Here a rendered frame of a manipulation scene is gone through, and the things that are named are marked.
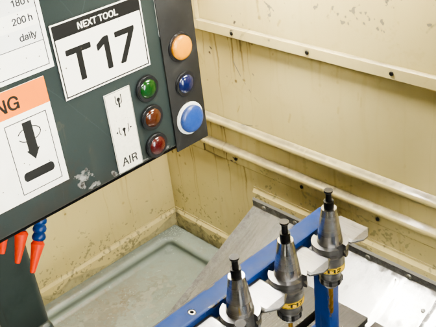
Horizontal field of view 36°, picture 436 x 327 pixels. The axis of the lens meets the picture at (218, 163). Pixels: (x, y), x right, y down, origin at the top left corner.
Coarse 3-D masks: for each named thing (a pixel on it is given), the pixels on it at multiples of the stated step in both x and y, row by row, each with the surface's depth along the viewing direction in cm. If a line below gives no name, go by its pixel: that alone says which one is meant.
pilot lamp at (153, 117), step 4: (148, 112) 68; (152, 112) 68; (156, 112) 68; (148, 116) 68; (152, 116) 68; (156, 116) 68; (160, 116) 69; (148, 120) 68; (152, 120) 68; (156, 120) 68; (148, 124) 68; (152, 124) 68; (156, 124) 69
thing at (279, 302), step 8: (256, 280) 110; (256, 288) 109; (264, 288) 109; (272, 288) 108; (256, 296) 107; (264, 296) 107; (272, 296) 107; (280, 296) 107; (264, 304) 105; (272, 304) 105; (280, 304) 105; (264, 312) 104
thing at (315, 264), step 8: (304, 248) 116; (304, 256) 114; (312, 256) 114; (320, 256) 114; (304, 264) 113; (312, 264) 112; (320, 264) 112; (328, 264) 112; (312, 272) 111; (320, 272) 111
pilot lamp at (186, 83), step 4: (184, 76) 70; (188, 76) 70; (180, 80) 69; (184, 80) 70; (188, 80) 70; (192, 80) 70; (180, 84) 69; (184, 84) 70; (188, 84) 70; (192, 84) 70; (180, 88) 70; (184, 88) 70; (188, 88) 70; (184, 92) 70
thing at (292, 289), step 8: (272, 272) 110; (304, 272) 109; (272, 280) 109; (296, 280) 108; (304, 280) 110; (280, 288) 108; (288, 288) 107; (296, 288) 108; (288, 296) 108; (296, 296) 108
